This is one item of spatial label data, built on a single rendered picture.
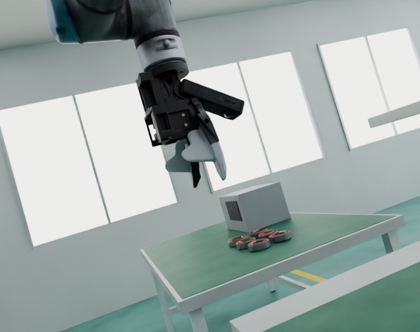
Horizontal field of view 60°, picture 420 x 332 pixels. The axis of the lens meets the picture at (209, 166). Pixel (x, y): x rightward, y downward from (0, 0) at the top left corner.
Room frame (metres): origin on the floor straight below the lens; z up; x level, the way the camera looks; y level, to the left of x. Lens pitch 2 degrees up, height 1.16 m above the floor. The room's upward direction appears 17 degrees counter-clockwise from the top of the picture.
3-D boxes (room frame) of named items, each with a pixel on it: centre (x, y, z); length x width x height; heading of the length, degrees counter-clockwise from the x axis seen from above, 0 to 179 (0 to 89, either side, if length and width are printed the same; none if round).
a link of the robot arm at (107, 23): (0.53, 0.10, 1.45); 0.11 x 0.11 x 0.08; 29
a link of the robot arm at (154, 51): (0.59, 0.02, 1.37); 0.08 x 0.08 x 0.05
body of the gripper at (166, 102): (0.59, 0.03, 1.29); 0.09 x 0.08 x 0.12; 111
